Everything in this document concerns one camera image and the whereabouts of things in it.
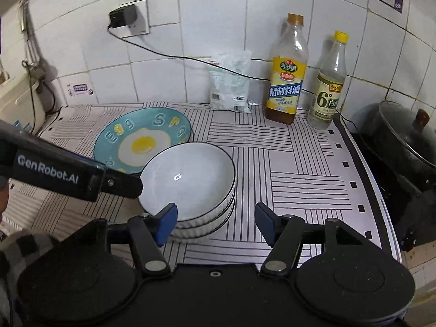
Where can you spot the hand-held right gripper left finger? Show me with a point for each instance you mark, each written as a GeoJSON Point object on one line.
{"type": "Point", "coordinates": [168, 217]}

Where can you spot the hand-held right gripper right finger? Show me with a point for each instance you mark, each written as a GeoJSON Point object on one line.
{"type": "Point", "coordinates": [264, 221]}

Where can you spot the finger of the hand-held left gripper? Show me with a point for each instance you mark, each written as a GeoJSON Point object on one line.
{"type": "Point", "coordinates": [122, 184]}

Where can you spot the white ribbed bowl black rim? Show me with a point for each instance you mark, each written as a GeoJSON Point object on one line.
{"type": "Point", "coordinates": [204, 233]}
{"type": "Point", "coordinates": [190, 173]}
{"type": "Point", "coordinates": [219, 217]}

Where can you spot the blue fried egg plate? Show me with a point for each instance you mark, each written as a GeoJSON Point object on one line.
{"type": "Point", "coordinates": [143, 144]}

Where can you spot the striped table mat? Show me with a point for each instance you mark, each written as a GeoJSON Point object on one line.
{"type": "Point", "coordinates": [289, 163]}

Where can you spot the white appliance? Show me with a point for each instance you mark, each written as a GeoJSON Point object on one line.
{"type": "Point", "coordinates": [17, 102]}

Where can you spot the yellow label cooking wine bottle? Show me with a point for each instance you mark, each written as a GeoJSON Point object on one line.
{"type": "Point", "coordinates": [284, 92]}

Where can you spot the black stove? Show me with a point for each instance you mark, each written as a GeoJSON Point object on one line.
{"type": "Point", "coordinates": [391, 187]}

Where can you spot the clear white vinegar bottle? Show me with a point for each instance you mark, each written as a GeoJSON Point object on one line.
{"type": "Point", "coordinates": [327, 98]}

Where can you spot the white plastic packet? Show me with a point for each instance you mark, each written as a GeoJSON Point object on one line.
{"type": "Point", "coordinates": [228, 85]}

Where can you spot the black cooking pot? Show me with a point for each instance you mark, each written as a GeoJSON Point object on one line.
{"type": "Point", "coordinates": [374, 129]}

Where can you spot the glass pot lid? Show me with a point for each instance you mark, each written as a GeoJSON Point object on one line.
{"type": "Point", "coordinates": [402, 133]}

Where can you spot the black power adapter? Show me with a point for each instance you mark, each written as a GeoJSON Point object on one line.
{"type": "Point", "coordinates": [122, 16]}

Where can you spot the small wall sticker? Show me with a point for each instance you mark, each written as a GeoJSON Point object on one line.
{"type": "Point", "coordinates": [80, 90]}

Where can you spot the wall pipe with valve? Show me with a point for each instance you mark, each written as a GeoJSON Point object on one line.
{"type": "Point", "coordinates": [34, 64]}

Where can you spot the white wall socket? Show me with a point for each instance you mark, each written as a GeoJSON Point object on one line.
{"type": "Point", "coordinates": [143, 24]}

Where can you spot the dark wall label sticker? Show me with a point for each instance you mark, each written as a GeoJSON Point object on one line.
{"type": "Point", "coordinates": [386, 1]}

